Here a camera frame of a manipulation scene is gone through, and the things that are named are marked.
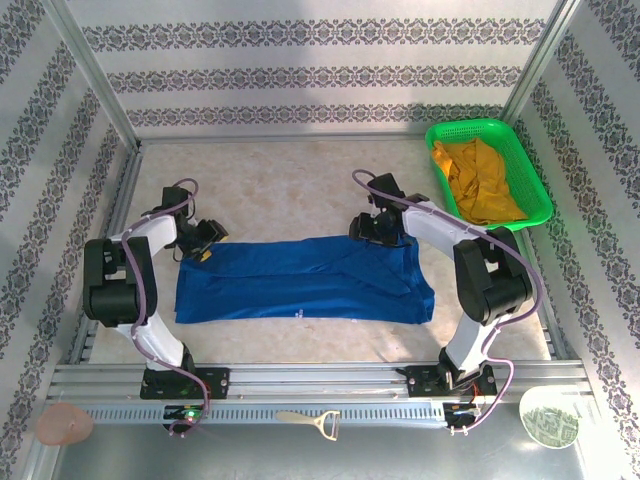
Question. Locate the blue printed t-shirt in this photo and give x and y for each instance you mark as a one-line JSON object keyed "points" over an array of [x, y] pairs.
{"points": [[300, 285]]}

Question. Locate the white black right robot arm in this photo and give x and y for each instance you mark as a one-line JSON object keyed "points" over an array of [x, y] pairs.
{"points": [[440, 225]]}

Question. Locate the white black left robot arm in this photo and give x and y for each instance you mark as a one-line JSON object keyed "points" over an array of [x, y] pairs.
{"points": [[155, 230]]}

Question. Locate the yellow crumpled cloth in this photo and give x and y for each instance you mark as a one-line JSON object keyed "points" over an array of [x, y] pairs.
{"points": [[480, 185]]}

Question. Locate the green plastic mesh basket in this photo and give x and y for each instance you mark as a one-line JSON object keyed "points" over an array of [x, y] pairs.
{"points": [[530, 175]]}

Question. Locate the metal vegetable peeler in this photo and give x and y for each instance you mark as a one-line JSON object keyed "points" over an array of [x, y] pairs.
{"points": [[300, 416]]}

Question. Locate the green patterned white bowl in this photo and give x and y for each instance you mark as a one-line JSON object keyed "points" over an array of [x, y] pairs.
{"points": [[547, 420]]}

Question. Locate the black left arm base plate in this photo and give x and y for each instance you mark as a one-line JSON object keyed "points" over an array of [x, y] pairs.
{"points": [[217, 382]]}

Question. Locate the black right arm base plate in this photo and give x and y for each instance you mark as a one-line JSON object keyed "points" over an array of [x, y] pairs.
{"points": [[417, 380]]}

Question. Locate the long aluminium mounting rail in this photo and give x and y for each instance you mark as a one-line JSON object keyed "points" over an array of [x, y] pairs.
{"points": [[320, 380]]}

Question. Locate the aluminium corner post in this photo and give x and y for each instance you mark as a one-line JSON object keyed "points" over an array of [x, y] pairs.
{"points": [[93, 70], [541, 60]]}

